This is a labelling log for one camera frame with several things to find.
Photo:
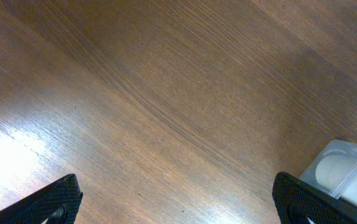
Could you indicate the cream cup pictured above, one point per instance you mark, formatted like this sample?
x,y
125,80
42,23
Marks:
x,y
338,175

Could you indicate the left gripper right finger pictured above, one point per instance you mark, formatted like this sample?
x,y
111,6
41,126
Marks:
x,y
298,202

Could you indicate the clear plastic container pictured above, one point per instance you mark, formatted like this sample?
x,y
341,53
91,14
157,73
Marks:
x,y
334,147

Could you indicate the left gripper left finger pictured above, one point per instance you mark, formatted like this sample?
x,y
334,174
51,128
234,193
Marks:
x,y
57,202

